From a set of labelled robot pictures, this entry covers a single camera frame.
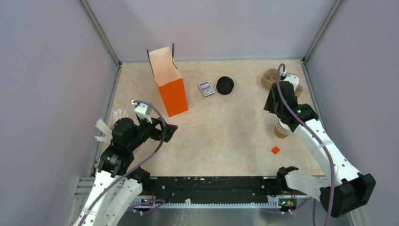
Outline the small red cube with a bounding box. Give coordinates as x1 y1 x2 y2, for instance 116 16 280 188
271 146 280 154

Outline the orange paper bag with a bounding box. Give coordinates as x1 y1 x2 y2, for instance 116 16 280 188
147 46 188 117

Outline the stack of black lids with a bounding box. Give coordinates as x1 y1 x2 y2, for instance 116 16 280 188
216 76 234 95

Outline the white plastic stirrers bundle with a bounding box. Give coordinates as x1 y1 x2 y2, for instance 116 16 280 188
95 109 128 144

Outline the stack of brown paper cups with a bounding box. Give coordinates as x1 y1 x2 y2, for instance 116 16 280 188
274 119 292 139

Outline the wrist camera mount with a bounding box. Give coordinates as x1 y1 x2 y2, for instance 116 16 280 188
280 72 299 91
131 100 152 124

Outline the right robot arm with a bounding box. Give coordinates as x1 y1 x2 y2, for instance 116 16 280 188
264 81 376 218

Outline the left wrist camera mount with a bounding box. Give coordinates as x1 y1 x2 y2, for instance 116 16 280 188
131 100 152 124

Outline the brown pulp cup carrier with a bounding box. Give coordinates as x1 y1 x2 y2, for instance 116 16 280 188
261 68 303 97

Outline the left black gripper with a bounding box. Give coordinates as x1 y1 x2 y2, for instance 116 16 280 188
128 113 177 151

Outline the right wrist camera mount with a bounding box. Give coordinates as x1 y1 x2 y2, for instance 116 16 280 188
280 72 299 91

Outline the playing card box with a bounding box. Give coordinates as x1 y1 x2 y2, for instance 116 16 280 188
198 81 215 97

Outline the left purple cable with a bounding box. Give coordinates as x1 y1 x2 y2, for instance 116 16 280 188
78 99 167 226

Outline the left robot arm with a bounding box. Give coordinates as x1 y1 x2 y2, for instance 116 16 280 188
74 117 178 226

